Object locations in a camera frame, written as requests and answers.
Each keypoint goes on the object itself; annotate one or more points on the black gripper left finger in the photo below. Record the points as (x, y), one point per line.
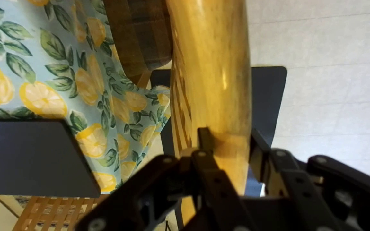
(210, 192)

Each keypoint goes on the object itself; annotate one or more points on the large dark blue laptop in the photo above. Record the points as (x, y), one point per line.
(31, 158)

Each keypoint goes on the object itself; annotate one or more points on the light wooden lattice-back chair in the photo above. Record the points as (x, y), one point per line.
(210, 77)

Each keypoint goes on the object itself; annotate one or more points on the lemon print tablecloth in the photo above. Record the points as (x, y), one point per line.
(43, 64)

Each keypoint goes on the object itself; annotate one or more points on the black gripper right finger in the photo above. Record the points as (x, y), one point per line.
(321, 192)

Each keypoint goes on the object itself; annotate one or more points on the brown plaid seat cushion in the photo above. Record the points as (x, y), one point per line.
(137, 33)

